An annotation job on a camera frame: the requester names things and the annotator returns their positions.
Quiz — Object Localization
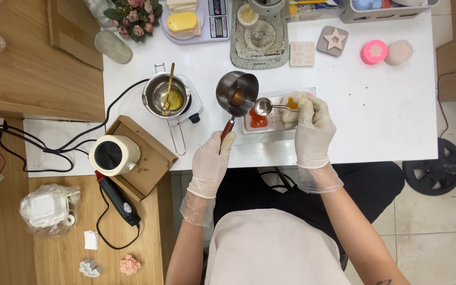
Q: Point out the person's white shirt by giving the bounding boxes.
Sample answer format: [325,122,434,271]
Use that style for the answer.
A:
[204,208,352,285]

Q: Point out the brown cardboard sheet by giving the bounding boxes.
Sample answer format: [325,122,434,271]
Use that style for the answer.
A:
[47,0,104,71]

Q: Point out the white digital scale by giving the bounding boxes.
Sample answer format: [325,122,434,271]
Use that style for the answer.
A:
[160,0,231,45]

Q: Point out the grey stained tray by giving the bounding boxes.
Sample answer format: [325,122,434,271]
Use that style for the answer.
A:
[230,0,290,70]

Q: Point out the cream electric grinder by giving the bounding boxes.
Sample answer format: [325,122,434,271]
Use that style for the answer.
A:
[89,135,141,177]

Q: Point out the pink flower bouquet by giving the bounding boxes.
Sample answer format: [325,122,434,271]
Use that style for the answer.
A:
[103,0,164,42]

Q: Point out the small metal strainer spoon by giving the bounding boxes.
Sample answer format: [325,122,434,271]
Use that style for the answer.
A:
[254,97,320,116]

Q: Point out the person's right hand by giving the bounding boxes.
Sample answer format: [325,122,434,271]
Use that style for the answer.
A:
[280,91,337,169]

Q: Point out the steel melting pot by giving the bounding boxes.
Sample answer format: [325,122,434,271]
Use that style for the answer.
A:
[142,63,191,156]

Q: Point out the pale pink silicone mould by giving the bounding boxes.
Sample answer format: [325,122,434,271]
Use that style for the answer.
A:
[289,41,316,67]

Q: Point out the person's left hand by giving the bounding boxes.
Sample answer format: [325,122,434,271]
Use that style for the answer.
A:
[187,131,237,199]

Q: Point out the black chair wheel base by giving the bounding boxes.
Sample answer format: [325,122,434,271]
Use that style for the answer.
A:
[402,137,456,196]

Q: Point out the white electric hot plate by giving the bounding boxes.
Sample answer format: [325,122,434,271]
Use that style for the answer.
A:
[161,74,203,126]

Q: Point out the plastic bag with white items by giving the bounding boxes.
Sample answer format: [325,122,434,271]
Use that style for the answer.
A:
[19,184,81,238]

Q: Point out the grey star mould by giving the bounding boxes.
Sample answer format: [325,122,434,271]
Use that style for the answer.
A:
[317,26,349,58]

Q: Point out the gold spoon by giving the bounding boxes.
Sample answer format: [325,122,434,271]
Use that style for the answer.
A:
[162,63,175,116]

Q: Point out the ribbed glass cup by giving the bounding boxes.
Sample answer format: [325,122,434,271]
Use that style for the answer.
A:
[94,30,134,65]

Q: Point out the small steel pouring pot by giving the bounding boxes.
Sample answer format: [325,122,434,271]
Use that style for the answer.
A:
[216,71,260,144]

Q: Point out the pale round silicone mould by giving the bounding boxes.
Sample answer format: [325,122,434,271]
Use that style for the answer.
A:
[383,39,414,66]

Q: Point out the brown cardboard box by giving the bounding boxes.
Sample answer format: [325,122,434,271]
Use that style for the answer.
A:
[104,115,179,203]

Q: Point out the black power cable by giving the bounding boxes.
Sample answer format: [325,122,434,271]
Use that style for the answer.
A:
[0,78,150,174]

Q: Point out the white flower wax piece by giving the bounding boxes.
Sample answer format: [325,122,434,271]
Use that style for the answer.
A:
[79,258,103,278]

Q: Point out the pink round silicone mould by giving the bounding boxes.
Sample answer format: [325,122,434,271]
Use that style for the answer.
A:
[360,40,388,65]

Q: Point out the white paper piece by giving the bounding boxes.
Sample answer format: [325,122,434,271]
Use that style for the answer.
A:
[84,230,99,250]

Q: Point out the grey storage tray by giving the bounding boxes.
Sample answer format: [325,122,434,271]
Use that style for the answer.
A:
[340,0,440,24]

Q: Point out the white silicone mould tray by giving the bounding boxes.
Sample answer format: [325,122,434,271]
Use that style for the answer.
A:
[241,87,317,135]

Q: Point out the pink flower wax piece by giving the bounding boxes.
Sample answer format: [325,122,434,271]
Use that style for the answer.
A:
[119,254,142,276]

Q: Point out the black red heat gun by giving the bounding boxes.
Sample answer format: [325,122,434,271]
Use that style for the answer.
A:
[94,170,142,227]

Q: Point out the yellow wax block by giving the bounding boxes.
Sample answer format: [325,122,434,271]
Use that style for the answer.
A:
[167,11,199,34]

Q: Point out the person's black trousers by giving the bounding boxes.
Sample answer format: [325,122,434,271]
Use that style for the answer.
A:
[213,161,405,272]

